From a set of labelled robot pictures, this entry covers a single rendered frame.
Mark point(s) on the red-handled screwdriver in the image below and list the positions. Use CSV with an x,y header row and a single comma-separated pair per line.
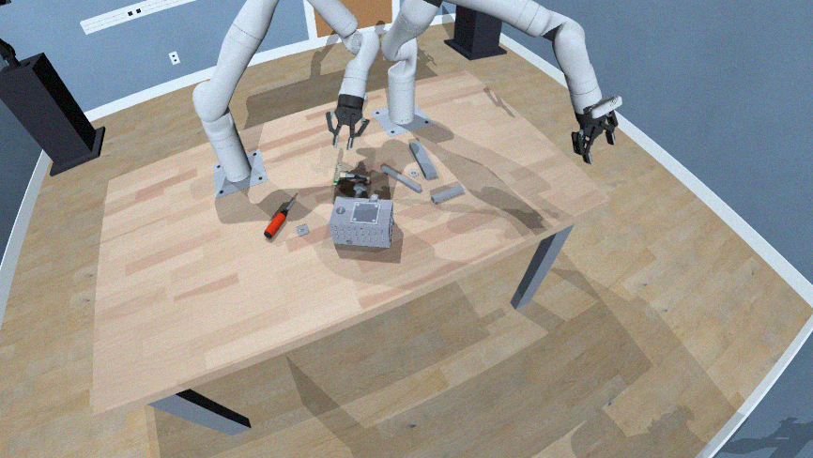
x,y
277,222

